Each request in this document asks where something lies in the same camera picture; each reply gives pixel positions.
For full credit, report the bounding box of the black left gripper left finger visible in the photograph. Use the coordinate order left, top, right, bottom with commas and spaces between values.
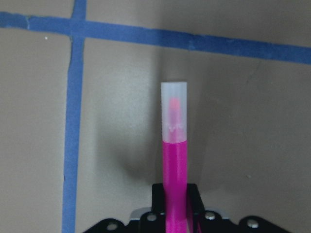
85, 183, 166, 233

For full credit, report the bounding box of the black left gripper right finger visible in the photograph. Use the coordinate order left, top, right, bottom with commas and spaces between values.
187, 183, 272, 233

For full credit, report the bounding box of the pink highlighter pen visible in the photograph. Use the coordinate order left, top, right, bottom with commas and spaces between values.
161, 82, 187, 233

